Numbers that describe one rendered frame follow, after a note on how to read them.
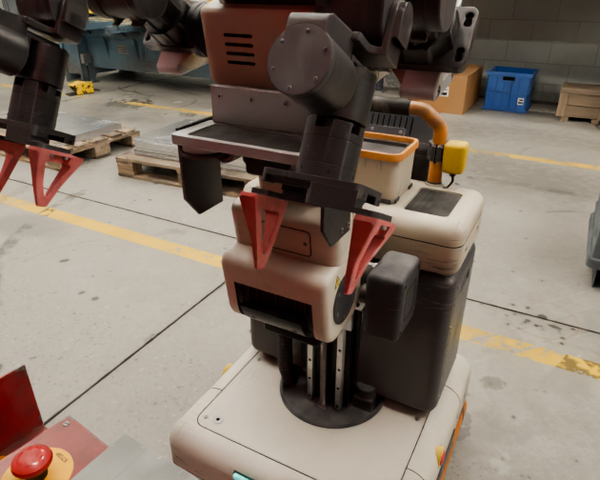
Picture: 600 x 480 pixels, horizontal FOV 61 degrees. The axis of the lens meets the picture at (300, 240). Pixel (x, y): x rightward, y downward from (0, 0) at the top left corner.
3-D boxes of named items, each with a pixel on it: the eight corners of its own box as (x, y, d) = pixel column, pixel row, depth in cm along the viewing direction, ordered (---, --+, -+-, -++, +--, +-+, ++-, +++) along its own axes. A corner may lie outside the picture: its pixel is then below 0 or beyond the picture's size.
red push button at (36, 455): (66, 476, 54) (58, 452, 53) (30, 504, 52) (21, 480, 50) (46, 457, 57) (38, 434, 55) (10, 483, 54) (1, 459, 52)
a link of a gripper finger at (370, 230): (357, 303, 43) (382, 194, 43) (285, 281, 46) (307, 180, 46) (380, 298, 49) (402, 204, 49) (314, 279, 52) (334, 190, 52)
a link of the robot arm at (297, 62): (416, 10, 47) (332, 8, 51) (382, -62, 37) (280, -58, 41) (388, 136, 48) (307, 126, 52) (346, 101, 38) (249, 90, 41)
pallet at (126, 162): (316, 166, 383) (316, 147, 377) (265, 204, 318) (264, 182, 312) (186, 146, 428) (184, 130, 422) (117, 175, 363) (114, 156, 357)
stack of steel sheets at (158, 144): (299, 149, 373) (299, 132, 368) (257, 175, 323) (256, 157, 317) (187, 132, 411) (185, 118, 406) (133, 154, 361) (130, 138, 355)
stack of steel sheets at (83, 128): (123, 129, 424) (121, 122, 422) (57, 147, 376) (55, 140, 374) (48, 114, 469) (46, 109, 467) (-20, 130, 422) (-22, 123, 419)
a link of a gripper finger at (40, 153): (28, 207, 61) (43, 130, 61) (-9, 196, 64) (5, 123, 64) (74, 212, 67) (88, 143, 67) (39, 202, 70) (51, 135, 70)
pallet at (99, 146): (142, 144, 433) (139, 128, 426) (59, 171, 371) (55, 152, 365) (52, 126, 487) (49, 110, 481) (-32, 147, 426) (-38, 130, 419)
